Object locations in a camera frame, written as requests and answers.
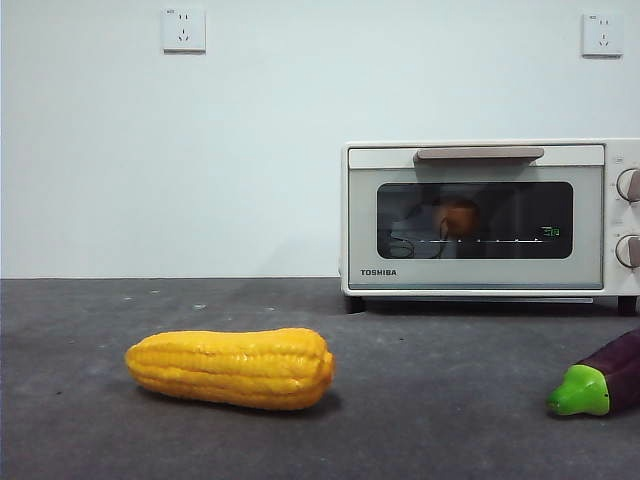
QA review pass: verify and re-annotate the brown round potato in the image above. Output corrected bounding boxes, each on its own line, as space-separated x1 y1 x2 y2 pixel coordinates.
432 198 482 237

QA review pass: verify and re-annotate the oven door with beige handle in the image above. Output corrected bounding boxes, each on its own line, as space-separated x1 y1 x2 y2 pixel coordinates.
347 144 606 292

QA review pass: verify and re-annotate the cream white toaster oven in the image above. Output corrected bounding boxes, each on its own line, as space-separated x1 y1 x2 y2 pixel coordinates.
340 138 640 316

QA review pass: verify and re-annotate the beige round oven knob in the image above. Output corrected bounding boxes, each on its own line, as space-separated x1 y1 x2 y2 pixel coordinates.
614 233 640 269
615 168 640 204

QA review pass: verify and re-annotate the yellow corn cob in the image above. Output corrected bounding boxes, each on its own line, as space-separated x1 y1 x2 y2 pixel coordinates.
124 327 336 412

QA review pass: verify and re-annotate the purple eggplant with green stem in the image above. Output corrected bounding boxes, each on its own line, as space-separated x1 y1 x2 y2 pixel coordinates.
545 327 640 418

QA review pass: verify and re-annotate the white wall socket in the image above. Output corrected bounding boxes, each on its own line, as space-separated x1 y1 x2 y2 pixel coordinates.
580 12 625 59
160 6 207 55

